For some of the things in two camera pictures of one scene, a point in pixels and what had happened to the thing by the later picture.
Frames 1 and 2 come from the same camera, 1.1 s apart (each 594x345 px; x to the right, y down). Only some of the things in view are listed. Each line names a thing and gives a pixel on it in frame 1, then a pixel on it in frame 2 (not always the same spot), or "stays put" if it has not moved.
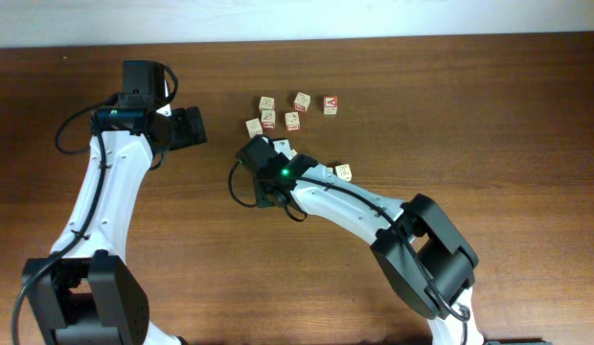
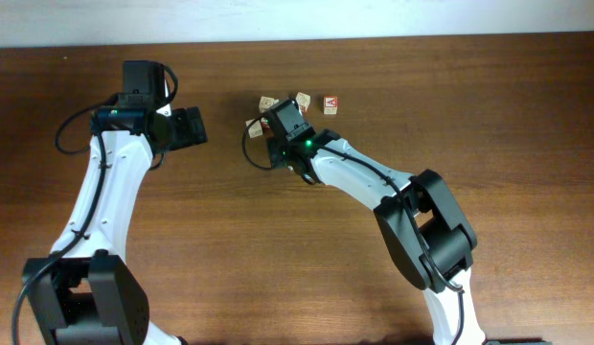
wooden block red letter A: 331,104 stays put
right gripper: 262,196 → 278,160
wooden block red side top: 302,102 stays put
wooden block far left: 254,126 stays put
